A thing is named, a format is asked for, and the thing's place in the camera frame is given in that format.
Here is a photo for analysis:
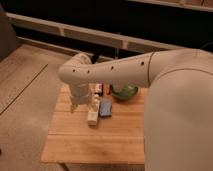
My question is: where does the white plastic bottle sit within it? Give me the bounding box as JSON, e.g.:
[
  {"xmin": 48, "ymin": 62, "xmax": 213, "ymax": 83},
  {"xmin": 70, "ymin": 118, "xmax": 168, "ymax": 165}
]
[{"xmin": 87, "ymin": 94, "xmax": 100, "ymax": 126}]

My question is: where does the wooden table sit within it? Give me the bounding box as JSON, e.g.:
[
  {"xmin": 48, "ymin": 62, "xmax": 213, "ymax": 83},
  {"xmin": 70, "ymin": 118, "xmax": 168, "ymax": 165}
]
[{"xmin": 41, "ymin": 85, "xmax": 147, "ymax": 165}]

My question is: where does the orange marker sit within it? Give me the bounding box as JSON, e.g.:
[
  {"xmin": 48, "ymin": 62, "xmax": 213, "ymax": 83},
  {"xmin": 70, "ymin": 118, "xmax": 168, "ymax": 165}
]
[{"xmin": 105, "ymin": 84, "xmax": 110, "ymax": 95}]

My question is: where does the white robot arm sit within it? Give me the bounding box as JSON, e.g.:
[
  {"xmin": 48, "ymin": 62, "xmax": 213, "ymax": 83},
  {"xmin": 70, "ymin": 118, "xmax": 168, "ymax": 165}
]
[{"xmin": 59, "ymin": 48, "xmax": 213, "ymax": 171}]

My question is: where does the blue sponge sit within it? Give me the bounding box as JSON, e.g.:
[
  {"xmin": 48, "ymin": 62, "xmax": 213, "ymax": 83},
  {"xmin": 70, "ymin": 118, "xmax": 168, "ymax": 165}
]
[{"xmin": 100, "ymin": 100, "xmax": 112, "ymax": 117}]

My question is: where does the white small box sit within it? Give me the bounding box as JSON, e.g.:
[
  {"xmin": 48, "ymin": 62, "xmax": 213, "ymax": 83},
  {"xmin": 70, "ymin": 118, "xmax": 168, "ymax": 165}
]
[{"xmin": 95, "ymin": 84, "xmax": 102, "ymax": 93}]

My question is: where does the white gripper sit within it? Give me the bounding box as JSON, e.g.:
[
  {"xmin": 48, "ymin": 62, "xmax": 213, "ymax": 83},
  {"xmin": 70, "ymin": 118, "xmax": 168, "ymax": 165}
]
[{"xmin": 70, "ymin": 93, "xmax": 93, "ymax": 113}]

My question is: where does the green bowl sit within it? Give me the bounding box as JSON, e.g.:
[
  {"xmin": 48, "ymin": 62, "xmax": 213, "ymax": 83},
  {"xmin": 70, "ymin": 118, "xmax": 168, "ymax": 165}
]
[{"xmin": 110, "ymin": 86, "xmax": 138, "ymax": 101}]

